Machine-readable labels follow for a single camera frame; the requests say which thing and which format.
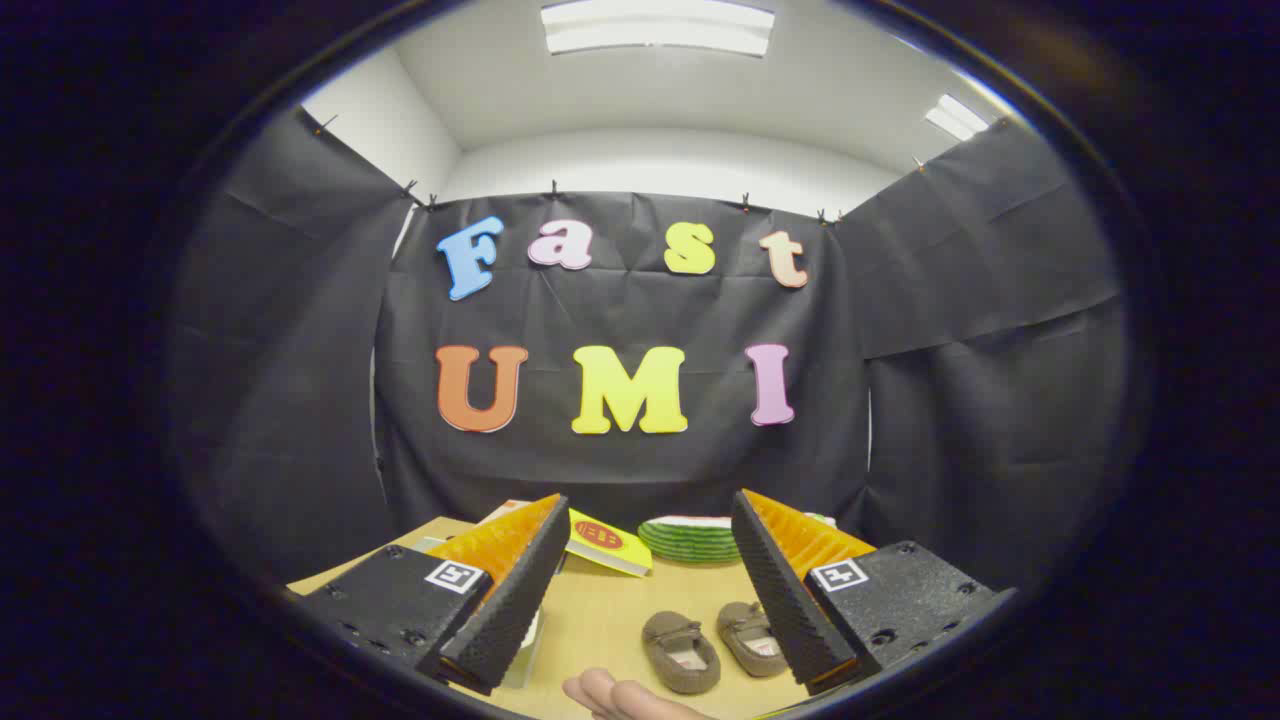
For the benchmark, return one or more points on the small ceiling light panel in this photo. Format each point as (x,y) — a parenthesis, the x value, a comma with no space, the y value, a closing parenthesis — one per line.
(955,117)

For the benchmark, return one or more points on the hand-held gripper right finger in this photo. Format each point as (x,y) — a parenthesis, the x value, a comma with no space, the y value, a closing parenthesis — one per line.
(785,590)

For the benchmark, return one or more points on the yellow book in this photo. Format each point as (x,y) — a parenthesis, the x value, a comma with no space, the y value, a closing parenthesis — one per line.
(605,545)

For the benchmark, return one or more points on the large ceiling light panel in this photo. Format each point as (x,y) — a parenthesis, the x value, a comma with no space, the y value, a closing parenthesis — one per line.
(655,25)

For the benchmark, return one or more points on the brown fuzzy shoe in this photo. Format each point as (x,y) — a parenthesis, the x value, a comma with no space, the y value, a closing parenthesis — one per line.
(745,625)
(672,640)

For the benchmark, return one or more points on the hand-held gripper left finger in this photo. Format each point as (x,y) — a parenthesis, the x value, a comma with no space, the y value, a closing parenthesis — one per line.
(515,590)

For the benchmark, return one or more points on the watermelon slice plush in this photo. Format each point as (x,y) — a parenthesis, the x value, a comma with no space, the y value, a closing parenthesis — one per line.
(690,542)

